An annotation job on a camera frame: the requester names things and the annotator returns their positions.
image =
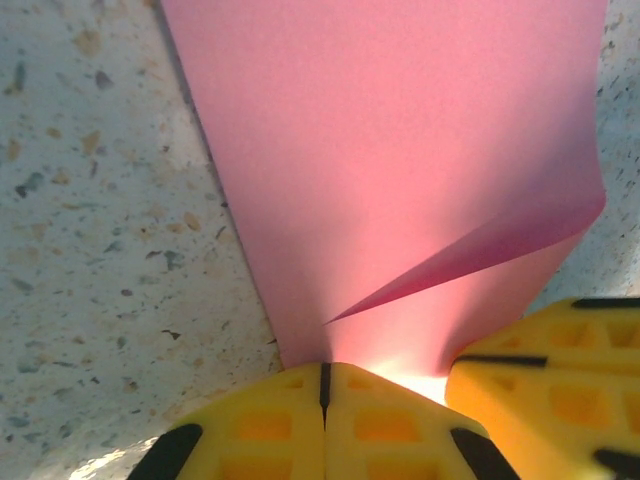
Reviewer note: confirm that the finger of the black-yellow right gripper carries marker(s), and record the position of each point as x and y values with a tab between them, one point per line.
585	332
565	415

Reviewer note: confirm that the black-yellow left gripper left finger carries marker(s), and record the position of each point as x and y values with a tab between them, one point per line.
265	430

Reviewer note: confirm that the black-yellow left gripper right finger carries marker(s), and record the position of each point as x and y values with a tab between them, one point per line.
380	435

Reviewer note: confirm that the pink paper sheet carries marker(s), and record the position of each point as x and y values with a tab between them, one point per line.
375	150

